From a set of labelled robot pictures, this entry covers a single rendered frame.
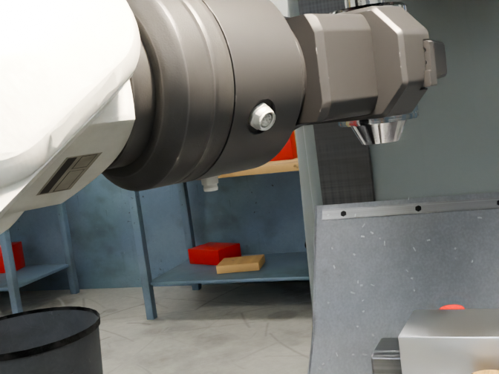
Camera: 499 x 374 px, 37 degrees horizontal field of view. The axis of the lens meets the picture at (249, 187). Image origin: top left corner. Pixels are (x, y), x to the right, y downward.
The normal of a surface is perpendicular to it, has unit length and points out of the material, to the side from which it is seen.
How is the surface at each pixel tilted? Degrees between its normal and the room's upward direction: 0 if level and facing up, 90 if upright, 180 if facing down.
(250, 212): 90
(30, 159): 106
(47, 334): 86
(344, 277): 64
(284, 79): 95
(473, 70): 90
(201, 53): 78
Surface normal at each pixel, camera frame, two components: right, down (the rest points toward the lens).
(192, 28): 0.59, -0.40
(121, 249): -0.36, 0.15
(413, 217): -0.38, -0.30
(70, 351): 0.76, 0.04
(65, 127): 0.92, 0.14
